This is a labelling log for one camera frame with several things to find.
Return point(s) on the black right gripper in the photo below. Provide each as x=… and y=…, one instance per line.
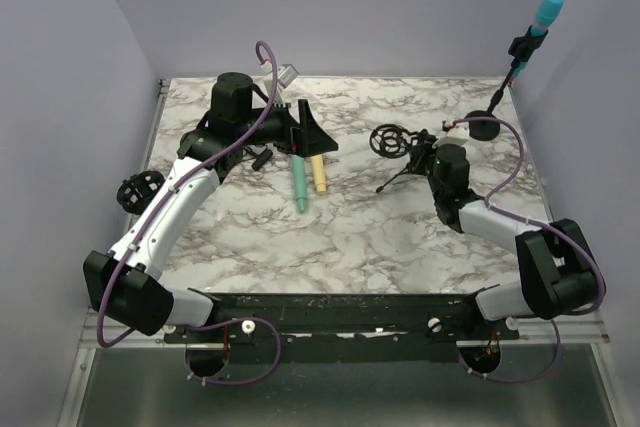
x=421, y=153

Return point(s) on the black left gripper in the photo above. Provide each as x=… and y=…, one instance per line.
x=305, y=137

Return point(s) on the cream yellow microphone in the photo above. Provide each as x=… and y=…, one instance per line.
x=319, y=174

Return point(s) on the mint green microphone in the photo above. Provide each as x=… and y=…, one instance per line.
x=300, y=183

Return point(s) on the black tripod shock mount stand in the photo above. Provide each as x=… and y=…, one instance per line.
x=392, y=141

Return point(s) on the black round base mic stand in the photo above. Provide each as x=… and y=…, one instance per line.
x=482, y=123

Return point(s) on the black shock mount desk stand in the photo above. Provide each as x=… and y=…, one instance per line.
x=136, y=193

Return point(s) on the blue microphone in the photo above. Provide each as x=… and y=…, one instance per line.
x=542, y=22

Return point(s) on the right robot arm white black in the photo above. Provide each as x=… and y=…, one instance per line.
x=557, y=273

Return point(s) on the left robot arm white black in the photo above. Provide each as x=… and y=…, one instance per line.
x=124, y=283

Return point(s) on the black T-handle tool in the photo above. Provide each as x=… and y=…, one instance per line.
x=259, y=159

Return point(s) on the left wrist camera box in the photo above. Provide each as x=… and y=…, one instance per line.
x=286, y=74

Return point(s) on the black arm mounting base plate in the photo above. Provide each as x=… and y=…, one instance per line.
x=341, y=328

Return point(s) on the aluminium extrusion rail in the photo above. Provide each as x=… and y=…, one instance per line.
x=589, y=329

